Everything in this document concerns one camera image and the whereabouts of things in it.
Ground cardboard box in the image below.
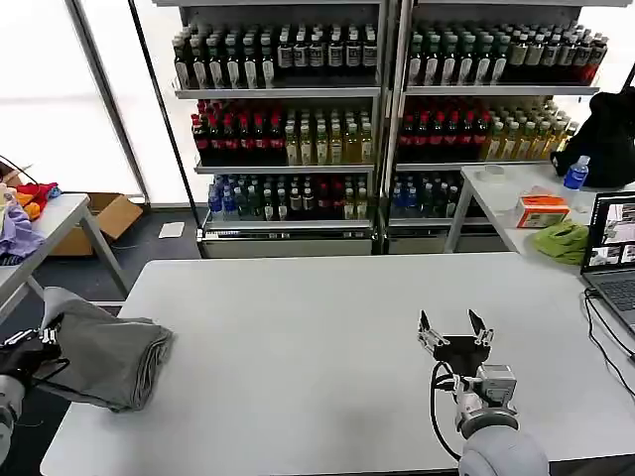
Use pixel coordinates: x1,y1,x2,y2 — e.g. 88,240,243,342
49,192,145,258

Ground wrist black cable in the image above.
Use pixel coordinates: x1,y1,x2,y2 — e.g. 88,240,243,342
428,361,466,461
28,356,71,394

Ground blue water bottle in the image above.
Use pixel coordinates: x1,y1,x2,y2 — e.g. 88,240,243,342
563,154,592,191

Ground grey laptop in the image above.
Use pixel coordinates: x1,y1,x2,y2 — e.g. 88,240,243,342
579,189,635,339

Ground black laptop cable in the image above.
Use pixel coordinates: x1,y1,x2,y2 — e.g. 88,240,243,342
582,288,635,362
587,290,635,331

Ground red cloth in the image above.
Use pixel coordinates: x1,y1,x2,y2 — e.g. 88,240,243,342
17,181,62,209

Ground orange cloth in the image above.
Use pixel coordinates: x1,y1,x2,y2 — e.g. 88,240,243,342
14,192,45,220

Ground orange tissue box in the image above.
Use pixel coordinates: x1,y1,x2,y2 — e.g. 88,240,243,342
515,193,572,230

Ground white desk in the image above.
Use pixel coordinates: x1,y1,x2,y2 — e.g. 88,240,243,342
444,163,635,260

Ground shelf unit with dark bottles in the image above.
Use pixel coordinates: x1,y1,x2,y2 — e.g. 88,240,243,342
386,0,612,255
152,0,389,260

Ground thin black wire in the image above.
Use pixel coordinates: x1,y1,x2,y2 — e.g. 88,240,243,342
0,155,42,188

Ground purple cloth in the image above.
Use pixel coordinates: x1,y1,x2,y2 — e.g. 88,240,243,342
0,201,47,260

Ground grey side table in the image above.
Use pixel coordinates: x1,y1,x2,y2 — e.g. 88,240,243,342
0,192,131,324

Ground thin black pole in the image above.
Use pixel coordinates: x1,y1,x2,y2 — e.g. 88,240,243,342
127,0,198,210

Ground cream cloth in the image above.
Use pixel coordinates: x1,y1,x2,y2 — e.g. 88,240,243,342
0,181,19,220

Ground grey shirt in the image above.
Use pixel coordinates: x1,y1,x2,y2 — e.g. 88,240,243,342
33,286,176,414

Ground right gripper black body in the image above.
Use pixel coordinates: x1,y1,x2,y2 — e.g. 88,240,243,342
432,334,493,374

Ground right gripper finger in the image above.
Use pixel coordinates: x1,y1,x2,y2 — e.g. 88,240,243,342
467,307,496,346
417,309,450,355

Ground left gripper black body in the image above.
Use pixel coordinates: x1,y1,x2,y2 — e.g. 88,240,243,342
0,340,64,384

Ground green cloth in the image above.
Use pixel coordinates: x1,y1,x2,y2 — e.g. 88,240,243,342
532,220,592,268

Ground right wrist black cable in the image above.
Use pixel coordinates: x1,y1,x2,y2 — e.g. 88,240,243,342
428,361,466,461

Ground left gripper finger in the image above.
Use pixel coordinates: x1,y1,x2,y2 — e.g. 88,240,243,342
1,328,41,348
40,311,65,345

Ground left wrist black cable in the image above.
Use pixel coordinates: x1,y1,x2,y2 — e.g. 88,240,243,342
28,356,71,394

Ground grey window frame post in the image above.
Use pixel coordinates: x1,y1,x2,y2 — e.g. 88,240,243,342
63,0,151,205

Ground black bag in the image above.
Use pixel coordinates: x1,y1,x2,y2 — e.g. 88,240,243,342
549,87,635,188

